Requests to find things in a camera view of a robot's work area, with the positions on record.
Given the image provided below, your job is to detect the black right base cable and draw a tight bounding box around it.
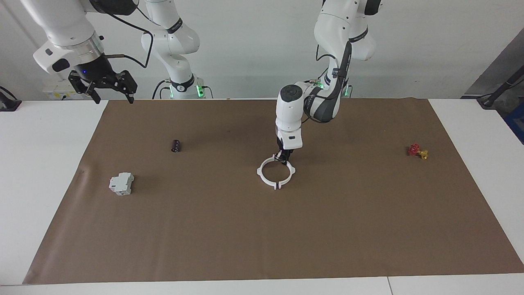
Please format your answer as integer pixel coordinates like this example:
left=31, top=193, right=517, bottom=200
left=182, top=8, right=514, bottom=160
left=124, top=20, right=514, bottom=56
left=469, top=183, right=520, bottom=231
left=152, top=79, right=172, bottom=100

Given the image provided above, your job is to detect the black tripod stand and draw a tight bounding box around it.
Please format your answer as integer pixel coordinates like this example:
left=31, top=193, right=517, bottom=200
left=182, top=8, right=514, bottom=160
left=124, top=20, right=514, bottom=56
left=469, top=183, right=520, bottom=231
left=477, top=66, right=524, bottom=108

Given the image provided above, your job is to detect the brown paper mat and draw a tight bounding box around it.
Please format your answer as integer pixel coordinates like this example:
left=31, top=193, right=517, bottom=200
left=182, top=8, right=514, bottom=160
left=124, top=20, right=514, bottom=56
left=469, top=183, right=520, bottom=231
left=23, top=98, right=524, bottom=284

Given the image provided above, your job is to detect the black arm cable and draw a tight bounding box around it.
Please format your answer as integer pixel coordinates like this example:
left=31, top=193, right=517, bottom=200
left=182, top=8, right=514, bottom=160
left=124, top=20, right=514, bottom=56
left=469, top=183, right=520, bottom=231
left=104, top=12, right=154, bottom=69
left=315, top=41, right=353, bottom=99

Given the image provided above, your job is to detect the black device on table edge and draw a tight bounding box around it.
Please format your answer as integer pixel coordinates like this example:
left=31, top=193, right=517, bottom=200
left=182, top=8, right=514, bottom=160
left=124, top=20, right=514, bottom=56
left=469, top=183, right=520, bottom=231
left=0, top=86, right=22, bottom=112

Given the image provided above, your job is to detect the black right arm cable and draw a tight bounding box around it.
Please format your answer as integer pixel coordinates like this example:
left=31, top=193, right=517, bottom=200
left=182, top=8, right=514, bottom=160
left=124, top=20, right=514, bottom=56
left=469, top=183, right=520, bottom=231
left=104, top=12, right=154, bottom=69

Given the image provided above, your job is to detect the blue box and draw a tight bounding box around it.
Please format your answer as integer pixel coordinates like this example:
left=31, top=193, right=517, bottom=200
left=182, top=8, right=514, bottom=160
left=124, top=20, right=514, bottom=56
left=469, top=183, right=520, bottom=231
left=504, top=102, right=524, bottom=144

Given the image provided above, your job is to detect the red and yellow valve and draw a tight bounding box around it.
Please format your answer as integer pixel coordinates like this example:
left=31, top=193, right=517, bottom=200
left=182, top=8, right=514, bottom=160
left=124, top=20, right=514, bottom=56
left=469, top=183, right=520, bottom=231
left=408, top=143, right=429, bottom=160

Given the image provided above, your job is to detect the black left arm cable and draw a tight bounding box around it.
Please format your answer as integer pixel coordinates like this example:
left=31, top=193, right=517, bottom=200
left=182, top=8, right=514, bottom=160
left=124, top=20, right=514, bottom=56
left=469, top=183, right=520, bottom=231
left=315, top=41, right=353, bottom=99

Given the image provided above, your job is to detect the white half ring pipe clamp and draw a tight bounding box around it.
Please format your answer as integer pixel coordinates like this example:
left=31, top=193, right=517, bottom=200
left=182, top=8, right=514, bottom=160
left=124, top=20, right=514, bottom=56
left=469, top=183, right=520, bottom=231
left=277, top=154, right=296, bottom=190
left=257, top=155, right=280, bottom=190

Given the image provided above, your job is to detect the white circuit breaker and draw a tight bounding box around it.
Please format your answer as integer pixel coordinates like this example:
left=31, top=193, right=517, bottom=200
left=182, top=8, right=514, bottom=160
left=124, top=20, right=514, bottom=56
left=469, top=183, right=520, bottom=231
left=108, top=172, right=135, bottom=196

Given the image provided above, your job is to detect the white power strip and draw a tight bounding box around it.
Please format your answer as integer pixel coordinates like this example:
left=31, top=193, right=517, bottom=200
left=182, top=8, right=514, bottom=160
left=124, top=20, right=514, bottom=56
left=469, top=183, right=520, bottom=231
left=43, top=80, right=88, bottom=100

